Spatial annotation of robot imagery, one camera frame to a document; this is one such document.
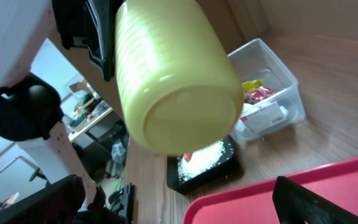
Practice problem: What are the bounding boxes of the red crumpled wrapper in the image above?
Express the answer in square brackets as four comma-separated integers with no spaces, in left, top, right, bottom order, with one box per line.
[244,86,276,105]

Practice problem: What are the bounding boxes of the clear plastic bin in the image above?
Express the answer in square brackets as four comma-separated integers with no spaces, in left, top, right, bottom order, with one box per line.
[228,39,306,144]

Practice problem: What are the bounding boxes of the red plastic tray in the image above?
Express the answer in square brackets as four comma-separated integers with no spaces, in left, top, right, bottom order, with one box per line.
[183,158,358,224]

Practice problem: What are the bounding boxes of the black tray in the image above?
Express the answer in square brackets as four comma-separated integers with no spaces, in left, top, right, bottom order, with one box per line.
[166,136,239,195]

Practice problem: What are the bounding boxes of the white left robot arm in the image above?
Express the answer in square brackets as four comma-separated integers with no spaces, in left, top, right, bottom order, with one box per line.
[0,0,121,202]

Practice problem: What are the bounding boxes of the white rice pile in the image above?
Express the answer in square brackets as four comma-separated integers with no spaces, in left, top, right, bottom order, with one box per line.
[178,141,225,182]

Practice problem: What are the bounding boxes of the yellow plastic cup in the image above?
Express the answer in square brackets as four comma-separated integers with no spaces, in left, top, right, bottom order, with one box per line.
[114,0,244,155]

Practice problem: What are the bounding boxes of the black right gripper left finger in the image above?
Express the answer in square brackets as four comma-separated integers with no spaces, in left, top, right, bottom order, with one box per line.
[0,174,86,224]

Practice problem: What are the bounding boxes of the yellow wrapper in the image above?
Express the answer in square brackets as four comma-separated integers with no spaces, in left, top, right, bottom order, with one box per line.
[241,80,264,91]

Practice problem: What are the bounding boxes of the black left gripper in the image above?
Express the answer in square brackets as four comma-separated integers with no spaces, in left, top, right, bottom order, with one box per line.
[52,0,125,82]

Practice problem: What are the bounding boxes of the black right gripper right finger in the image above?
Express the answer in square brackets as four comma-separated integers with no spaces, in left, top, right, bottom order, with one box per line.
[272,176,358,224]

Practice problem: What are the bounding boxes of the orange carrot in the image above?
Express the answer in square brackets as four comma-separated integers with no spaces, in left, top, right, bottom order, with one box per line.
[183,153,193,162]

